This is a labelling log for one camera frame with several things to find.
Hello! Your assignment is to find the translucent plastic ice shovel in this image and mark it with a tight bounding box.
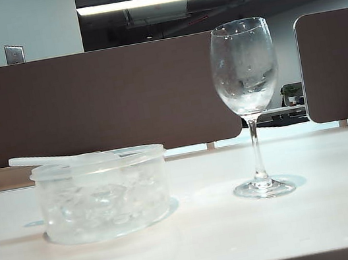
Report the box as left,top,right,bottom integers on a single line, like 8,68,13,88
7,140,126,184

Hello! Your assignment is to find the clear wine glass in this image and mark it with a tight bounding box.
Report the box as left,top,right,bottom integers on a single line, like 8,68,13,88
203,14,301,204

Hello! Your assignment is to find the heap of ice cubes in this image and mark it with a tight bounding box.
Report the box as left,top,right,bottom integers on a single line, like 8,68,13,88
38,161,174,246

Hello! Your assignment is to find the wide brown desk partition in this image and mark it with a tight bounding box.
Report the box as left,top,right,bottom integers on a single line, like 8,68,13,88
0,28,245,178

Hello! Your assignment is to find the white background desk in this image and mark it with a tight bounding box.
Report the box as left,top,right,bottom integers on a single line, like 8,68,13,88
254,103,310,131

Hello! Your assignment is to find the round clear plastic container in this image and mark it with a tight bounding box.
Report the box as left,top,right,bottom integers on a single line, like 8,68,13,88
27,140,180,252

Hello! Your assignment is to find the potted green plant white pot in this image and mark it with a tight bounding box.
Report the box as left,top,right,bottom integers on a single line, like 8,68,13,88
279,82,306,109

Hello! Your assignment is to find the narrow brown desk partition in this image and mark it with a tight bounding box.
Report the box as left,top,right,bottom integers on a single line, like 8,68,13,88
291,6,348,127

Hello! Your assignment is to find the grey wall switch plate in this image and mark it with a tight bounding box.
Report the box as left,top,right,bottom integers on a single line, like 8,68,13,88
3,43,26,66

